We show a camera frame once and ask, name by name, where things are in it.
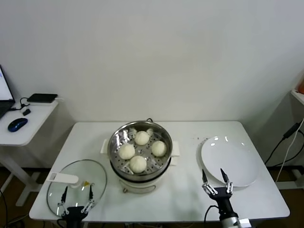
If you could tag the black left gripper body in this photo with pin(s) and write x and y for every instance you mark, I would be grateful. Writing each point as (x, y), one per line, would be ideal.
(74, 213)

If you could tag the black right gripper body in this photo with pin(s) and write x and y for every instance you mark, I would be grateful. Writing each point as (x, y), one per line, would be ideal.
(224, 199)

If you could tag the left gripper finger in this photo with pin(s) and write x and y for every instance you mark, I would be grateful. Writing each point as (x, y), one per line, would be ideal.
(89, 200)
(63, 202)

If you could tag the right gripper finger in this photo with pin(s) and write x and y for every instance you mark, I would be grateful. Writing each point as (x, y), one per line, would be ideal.
(207, 187)
(228, 186)

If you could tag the white steamed baozi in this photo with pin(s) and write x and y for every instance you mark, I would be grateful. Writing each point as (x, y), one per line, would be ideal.
(142, 138)
(127, 152)
(158, 148)
(137, 164)

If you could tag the stainless steel steamer basket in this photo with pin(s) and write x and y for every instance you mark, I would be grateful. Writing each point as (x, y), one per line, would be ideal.
(166, 139)

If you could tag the white round plate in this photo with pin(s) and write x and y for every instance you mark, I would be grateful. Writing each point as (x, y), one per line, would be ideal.
(230, 159)

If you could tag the white electric cooking pot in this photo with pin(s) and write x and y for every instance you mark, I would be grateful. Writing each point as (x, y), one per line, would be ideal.
(137, 185)

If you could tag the white side desk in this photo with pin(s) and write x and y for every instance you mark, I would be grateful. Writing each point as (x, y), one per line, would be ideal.
(14, 137)

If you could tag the blue computer mouse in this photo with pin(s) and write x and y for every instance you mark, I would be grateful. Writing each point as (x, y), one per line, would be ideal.
(17, 124)

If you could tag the small black adapter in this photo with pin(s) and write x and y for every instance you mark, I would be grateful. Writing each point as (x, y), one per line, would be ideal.
(26, 112)

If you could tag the black flat hard drive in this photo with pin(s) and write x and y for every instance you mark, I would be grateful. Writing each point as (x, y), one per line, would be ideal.
(41, 97)

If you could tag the black laptop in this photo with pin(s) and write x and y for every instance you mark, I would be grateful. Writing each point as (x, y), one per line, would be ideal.
(4, 104)

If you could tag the white side shelf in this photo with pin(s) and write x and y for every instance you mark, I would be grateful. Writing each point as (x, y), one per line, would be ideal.
(298, 96)

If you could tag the orange object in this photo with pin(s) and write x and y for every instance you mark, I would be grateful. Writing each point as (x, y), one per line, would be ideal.
(301, 88)

